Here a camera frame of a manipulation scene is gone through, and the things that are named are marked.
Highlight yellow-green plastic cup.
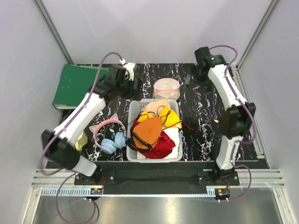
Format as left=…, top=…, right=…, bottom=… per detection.
left=75, top=132, right=88, bottom=151

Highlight orange bra black straps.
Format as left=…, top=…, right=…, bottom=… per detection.
left=125, top=112, right=164, bottom=150

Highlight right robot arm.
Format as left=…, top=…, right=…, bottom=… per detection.
left=192, top=47, right=256, bottom=185

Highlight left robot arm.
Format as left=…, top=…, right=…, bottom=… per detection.
left=41, top=63, right=142, bottom=185

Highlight white pink mesh laundry bag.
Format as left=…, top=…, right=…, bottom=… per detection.
left=153, top=78, right=180, bottom=100

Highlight green ring binder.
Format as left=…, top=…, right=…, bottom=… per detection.
left=53, top=64, right=98, bottom=110

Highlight red satin bra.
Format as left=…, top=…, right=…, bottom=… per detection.
left=139, top=132, right=176, bottom=159

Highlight pink blue cat-ear headphones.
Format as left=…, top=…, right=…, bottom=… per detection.
left=91, top=113, right=128, bottom=155

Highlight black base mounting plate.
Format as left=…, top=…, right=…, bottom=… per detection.
left=74, top=161, right=241, bottom=196

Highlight yellow bra black straps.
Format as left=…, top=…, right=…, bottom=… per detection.
left=140, top=106, right=182, bottom=129

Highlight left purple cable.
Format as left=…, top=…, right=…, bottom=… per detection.
left=39, top=51, right=126, bottom=222

